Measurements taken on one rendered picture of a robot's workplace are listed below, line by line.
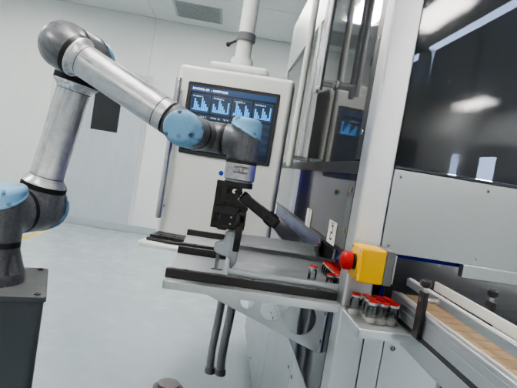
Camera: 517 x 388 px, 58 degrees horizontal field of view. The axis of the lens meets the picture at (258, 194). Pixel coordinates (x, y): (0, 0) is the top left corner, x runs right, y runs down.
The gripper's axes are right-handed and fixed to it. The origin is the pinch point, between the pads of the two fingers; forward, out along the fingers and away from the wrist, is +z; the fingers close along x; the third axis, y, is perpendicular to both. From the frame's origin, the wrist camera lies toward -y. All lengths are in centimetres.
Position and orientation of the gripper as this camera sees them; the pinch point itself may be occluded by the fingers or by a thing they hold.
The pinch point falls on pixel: (233, 263)
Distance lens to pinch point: 115.7
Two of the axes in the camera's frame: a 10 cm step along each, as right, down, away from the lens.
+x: 0.7, 0.6, -10.0
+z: -1.6, 9.9, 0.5
